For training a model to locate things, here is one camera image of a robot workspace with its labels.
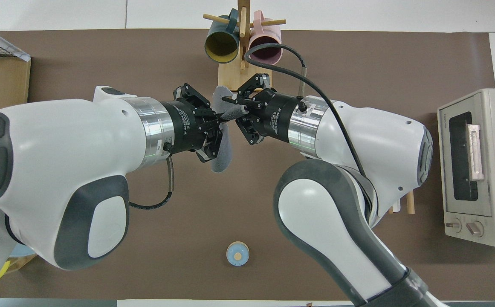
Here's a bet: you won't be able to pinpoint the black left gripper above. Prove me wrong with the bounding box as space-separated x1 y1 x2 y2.
162 83 231 163

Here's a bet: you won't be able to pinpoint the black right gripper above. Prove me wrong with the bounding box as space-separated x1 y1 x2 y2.
222 73 306 146

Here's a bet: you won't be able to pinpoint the purple and grey towel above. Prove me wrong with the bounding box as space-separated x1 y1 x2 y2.
211 85 250 173

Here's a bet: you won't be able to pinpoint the white towel rack wooden bars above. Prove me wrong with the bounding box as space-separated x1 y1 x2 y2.
389 190 415 214

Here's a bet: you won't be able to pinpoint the wooden plate rack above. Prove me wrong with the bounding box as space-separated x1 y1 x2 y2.
4 255 38 273

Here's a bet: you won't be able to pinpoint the wooden mug tree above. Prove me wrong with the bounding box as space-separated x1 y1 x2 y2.
203 0 287 93

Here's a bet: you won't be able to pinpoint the pink mug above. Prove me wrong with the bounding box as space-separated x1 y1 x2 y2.
248 11 283 67

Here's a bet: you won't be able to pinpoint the dark teal mug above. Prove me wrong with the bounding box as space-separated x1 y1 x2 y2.
204 9 240 64

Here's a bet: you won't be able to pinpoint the brown table mat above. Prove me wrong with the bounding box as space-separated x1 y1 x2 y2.
0 29 495 301

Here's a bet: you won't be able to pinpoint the wooden shelf boards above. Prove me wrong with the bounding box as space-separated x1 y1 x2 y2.
0 33 32 124

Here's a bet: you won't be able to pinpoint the marble patterned paper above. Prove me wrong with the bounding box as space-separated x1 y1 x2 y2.
0 22 31 62

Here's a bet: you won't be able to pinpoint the light blue plate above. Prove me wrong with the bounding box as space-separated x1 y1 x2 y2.
8 244 37 258

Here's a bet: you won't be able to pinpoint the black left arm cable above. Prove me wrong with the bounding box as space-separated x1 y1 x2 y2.
129 157 174 210

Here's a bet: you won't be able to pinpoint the black wire basket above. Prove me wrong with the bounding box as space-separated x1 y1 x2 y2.
0 39 17 58

